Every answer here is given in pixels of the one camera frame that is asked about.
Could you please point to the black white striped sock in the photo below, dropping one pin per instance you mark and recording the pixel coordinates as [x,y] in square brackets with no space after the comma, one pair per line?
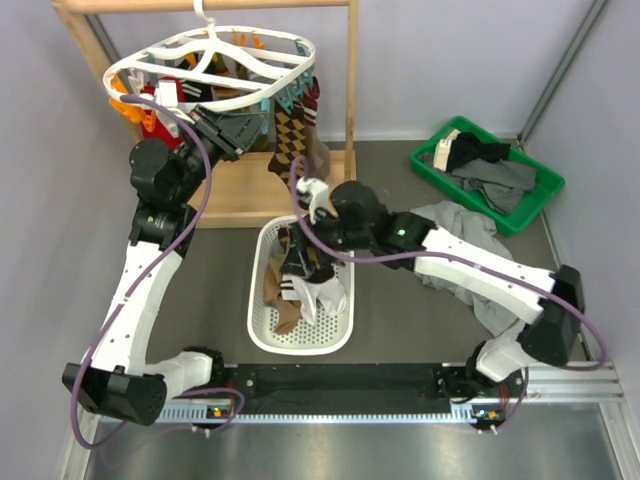
[193,91]

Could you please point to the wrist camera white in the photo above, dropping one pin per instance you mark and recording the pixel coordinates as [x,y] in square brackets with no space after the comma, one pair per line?
[154,91]
[313,196]

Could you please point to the white oval clip hanger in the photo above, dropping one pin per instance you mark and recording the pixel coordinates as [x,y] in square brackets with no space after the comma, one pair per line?
[201,56]

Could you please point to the red sock left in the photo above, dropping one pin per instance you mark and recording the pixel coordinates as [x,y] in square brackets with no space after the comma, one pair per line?
[161,126]

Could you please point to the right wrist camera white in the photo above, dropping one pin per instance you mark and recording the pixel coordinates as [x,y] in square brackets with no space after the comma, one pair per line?
[313,196]

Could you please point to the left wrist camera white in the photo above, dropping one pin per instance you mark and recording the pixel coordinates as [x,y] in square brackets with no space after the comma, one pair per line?
[154,91]

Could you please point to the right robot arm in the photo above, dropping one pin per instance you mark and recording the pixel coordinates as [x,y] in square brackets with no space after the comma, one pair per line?
[547,304]

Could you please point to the green plastic bin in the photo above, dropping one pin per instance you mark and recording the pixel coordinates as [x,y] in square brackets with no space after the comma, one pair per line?
[548,182]

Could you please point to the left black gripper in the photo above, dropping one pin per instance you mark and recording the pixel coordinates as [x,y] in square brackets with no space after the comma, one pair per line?
[231,133]

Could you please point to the white perforated plastic basket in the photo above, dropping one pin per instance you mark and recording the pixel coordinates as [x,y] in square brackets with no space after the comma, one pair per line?
[327,335]

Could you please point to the tan ribbed sock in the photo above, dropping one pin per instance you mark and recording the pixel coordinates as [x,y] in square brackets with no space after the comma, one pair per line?
[289,314]

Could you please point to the clothes pile in bin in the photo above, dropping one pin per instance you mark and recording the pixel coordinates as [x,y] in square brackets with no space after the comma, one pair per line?
[482,167]

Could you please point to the olive striped sock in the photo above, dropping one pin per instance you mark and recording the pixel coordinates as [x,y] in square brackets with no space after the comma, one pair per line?
[228,68]

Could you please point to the brown argyle sock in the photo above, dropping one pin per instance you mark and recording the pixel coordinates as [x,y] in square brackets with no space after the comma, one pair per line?
[290,158]
[302,258]

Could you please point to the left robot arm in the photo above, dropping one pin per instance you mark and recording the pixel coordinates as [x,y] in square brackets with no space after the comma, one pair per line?
[114,379]

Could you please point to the wooden drying rack frame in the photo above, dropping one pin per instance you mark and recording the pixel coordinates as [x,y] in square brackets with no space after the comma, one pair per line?
[244,195]

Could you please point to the grey cloth on table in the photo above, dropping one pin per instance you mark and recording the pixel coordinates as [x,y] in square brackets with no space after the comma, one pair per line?
[480,231]

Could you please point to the brown striped cuff sock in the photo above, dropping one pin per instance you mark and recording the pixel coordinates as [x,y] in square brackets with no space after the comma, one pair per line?
[318,153]

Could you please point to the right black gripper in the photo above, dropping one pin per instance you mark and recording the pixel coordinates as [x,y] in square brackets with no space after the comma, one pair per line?
[302,250]

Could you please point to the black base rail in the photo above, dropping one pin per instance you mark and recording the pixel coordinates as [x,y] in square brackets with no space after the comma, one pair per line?
[353,389]

